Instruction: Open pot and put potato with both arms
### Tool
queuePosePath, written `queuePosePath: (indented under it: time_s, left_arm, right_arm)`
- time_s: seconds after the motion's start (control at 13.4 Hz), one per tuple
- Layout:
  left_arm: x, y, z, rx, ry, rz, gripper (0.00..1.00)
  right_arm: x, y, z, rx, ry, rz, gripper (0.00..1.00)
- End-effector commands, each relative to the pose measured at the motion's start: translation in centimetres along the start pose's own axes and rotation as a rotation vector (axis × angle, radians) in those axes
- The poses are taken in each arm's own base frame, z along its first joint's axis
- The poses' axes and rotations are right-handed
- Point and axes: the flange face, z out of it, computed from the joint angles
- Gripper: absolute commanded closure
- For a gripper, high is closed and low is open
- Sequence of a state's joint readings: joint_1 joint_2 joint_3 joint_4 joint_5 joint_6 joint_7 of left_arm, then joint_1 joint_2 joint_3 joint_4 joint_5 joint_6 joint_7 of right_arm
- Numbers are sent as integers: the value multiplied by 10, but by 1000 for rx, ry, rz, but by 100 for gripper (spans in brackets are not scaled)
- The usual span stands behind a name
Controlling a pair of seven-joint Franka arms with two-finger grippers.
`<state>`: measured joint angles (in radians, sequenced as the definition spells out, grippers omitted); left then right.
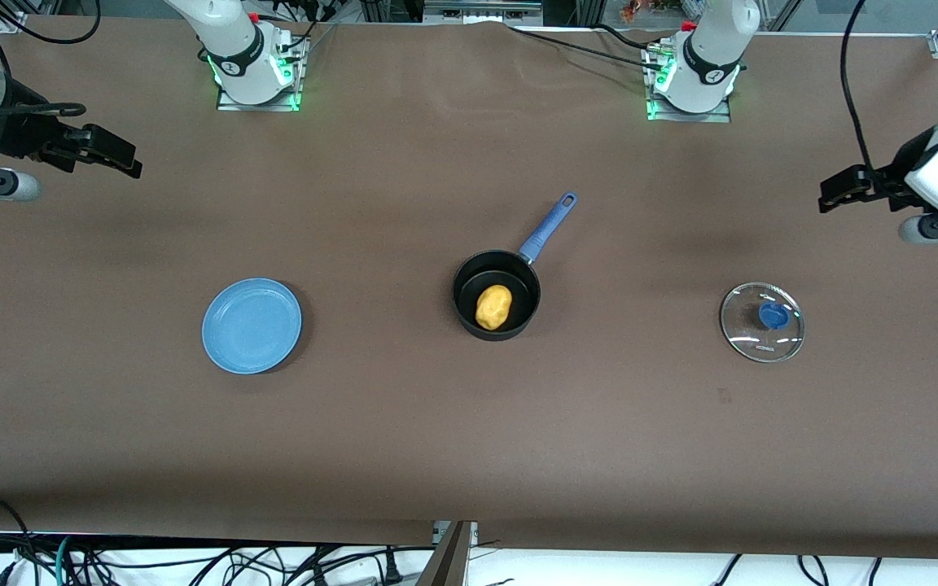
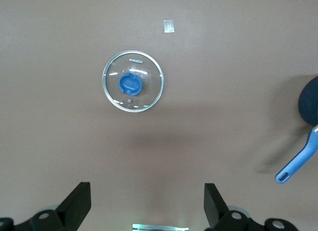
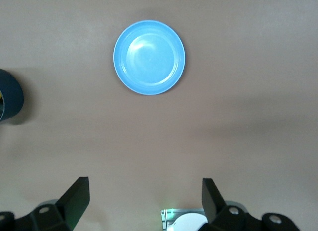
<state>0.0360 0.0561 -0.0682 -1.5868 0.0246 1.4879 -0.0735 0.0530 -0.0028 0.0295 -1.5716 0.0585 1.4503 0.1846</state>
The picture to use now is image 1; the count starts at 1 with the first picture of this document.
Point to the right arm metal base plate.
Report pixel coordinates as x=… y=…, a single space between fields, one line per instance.
x=229 y=107

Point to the yellow potato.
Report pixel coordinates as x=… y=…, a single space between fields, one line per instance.
x=493 y=307

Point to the blue round plate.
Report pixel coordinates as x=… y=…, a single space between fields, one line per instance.
x=251 y=325

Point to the aluminium frame post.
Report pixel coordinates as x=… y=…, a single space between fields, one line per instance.
x=449 y=557

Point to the black power plug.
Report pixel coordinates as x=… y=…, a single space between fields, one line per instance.
x=392 y=566

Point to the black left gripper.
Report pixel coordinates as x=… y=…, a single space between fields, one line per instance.
x=892 y=178

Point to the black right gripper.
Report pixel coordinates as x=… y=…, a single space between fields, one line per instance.
x=25 y=138

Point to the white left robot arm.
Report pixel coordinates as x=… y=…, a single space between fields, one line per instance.
x=713 y=49

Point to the brown table cover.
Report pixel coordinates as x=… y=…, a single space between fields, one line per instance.
x=436 y=439

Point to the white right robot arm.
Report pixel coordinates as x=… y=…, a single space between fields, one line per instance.
x=229 y=41

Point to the glass lid with blue knob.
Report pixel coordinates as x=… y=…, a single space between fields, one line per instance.
x=762 y=334

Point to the grey metal box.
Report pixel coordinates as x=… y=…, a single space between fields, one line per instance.
x=481 y=10

